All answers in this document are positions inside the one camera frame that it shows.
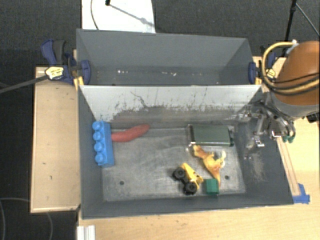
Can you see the black cylinder on white bracket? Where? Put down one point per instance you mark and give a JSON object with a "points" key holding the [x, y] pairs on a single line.
{"points": [[313, 118]]}

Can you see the yellow toy dinosaur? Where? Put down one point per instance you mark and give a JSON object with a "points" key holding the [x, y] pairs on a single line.
{"points": [[210, 162]]}

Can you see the dark green flat block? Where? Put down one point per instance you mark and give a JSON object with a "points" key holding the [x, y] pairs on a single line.
{"points": [[210, 135]]}

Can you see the pale wood board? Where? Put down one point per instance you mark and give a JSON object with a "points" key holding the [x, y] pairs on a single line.
{"points": [[56, 146]]}

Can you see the red toy sausage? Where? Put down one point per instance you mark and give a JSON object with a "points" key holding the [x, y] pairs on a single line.
{"points": [[130, 133]]}

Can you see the small green cube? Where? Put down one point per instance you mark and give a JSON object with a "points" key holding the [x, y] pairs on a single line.
{"points": [[211, 187]]}

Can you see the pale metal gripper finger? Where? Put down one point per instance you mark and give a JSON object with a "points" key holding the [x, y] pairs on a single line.
{"points": [[255, 144], [246, 115]]}

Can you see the grey metal bin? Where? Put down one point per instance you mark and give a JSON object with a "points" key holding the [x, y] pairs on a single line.
{"points": [[155, 59]]}

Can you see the yellow toy truck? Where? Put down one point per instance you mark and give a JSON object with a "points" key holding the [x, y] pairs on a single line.
{"points": [[190, 177]]}

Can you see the blue toy building block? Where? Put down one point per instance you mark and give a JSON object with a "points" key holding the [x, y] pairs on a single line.
{"points": [[103, 144]]}

